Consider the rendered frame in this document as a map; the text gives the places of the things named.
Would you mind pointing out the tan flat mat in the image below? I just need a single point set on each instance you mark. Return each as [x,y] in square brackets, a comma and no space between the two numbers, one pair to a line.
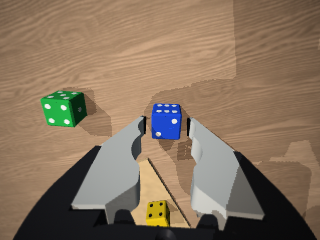
[153,189]

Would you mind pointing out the blue die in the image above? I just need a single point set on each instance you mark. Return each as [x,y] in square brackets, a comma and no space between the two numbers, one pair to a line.
[166,121]

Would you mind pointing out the green die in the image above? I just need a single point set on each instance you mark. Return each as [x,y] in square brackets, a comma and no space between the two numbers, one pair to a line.
[64,108]

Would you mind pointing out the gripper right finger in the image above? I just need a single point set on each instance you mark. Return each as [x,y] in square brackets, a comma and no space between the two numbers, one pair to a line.
[226,184]

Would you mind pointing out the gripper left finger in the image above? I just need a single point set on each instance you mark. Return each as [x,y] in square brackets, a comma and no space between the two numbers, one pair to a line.
[103,181]

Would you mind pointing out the yellow die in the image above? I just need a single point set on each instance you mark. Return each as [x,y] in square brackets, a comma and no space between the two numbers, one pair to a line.
[158,214]

